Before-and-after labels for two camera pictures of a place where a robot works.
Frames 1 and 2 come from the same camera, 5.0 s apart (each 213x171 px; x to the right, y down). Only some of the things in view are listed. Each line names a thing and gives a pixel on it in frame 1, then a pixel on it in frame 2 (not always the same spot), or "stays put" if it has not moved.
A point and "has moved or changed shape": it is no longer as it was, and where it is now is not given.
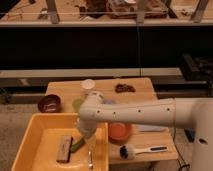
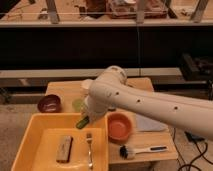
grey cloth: [151, 128] stays put
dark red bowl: [50, 103] stays put
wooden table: [71, 91] stays put
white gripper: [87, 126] to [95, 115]
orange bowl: [118, 132] stays put
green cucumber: [77, 145] has moved or changed shape
